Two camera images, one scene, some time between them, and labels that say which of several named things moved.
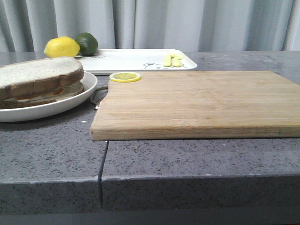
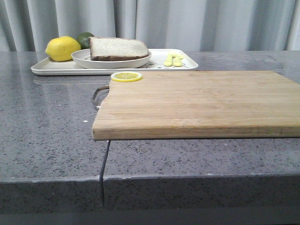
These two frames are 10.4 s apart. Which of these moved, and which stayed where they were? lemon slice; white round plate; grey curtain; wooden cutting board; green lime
Moved: white round plate
Stayed: grey curtain; green lime; wooden cutting board; lemon slice
